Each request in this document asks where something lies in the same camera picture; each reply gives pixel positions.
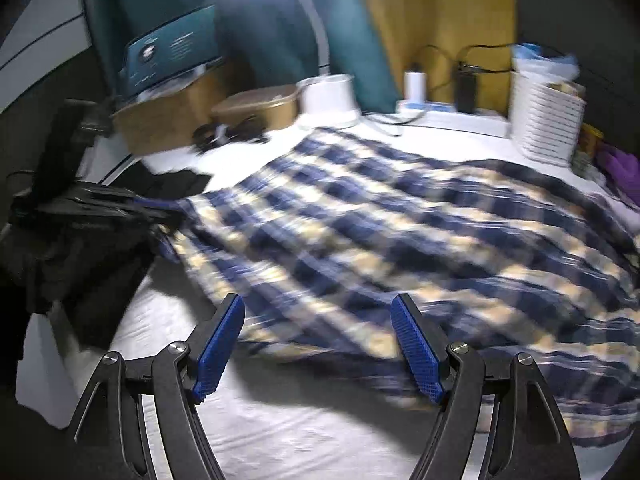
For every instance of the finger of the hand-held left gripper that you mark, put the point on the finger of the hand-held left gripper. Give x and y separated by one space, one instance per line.
140 216
130 199

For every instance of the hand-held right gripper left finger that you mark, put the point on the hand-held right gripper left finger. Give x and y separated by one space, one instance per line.
220 350

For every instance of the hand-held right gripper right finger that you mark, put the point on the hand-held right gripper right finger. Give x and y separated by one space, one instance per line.
417 350

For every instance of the plaid pants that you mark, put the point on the plaid pants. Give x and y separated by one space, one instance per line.
375 240

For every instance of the black cloth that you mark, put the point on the black cloth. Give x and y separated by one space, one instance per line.
175 180

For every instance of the cardboard box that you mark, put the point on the cardboard box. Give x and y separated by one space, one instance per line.
160 125

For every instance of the tablet with dark screen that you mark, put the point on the tablet with dark screen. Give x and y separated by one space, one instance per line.
170 50

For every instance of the brown lidded food container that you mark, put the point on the brown lidded food container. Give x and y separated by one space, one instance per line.
255 107

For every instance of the teal curtain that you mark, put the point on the teal curtain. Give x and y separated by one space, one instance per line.
260 25

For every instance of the white desk lamp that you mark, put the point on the white desk lamp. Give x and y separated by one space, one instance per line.
327 100

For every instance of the white power strip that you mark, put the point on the white power strip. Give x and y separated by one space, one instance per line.
492 122

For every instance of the white perforated basket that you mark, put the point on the white perforated basket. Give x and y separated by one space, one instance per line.
542 120

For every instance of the white charger plug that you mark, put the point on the white charger plug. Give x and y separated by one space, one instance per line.
415 87

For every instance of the black power adapter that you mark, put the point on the black power adapter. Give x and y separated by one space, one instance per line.
466 87

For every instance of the small yellow can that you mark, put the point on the small yellow can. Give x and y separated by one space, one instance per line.
590 142

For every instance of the purple cloth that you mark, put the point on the purple cloth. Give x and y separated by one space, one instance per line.
622 170

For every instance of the clear blue plastic bag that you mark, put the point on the clear blue plastic bag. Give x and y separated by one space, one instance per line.
540 60

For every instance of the yellow curtain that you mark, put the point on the yellow curtain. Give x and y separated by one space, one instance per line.
440 10

